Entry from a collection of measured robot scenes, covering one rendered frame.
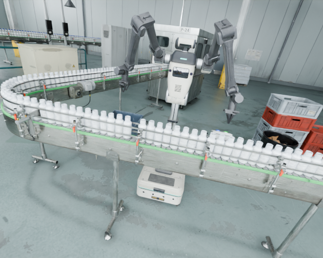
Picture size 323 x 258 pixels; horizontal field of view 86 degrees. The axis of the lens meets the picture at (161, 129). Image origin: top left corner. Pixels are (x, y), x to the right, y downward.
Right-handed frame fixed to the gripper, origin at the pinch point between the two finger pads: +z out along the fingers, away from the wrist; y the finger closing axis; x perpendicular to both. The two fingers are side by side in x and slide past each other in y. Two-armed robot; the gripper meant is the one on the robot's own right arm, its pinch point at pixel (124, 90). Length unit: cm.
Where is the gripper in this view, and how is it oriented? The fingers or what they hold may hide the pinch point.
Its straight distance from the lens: 163.9
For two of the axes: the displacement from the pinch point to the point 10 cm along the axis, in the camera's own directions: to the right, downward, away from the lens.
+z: -1.3, 8.8, 4.6
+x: 9.7, 2.1, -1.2
